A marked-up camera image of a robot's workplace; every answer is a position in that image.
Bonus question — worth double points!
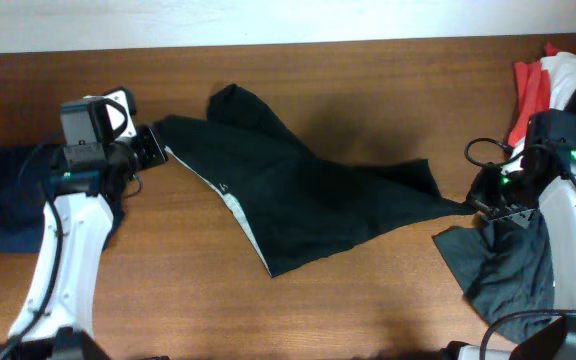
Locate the folded navy blue garment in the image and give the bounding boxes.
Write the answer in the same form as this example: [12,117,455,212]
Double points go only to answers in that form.
[0,143,125,254]

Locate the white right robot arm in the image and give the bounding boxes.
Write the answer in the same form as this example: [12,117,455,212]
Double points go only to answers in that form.
[456,171,576,360]

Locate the white garment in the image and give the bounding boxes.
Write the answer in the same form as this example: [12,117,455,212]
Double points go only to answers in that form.
[512,51,576,148]

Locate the black shorts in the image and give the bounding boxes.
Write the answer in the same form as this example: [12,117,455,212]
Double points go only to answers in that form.
[155,84,473,277]

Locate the dark grey printed t-shirt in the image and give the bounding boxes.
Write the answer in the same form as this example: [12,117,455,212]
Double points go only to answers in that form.
[433,213,554,324]

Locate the red garment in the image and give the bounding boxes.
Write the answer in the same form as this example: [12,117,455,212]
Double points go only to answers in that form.
[507,61,551,147]

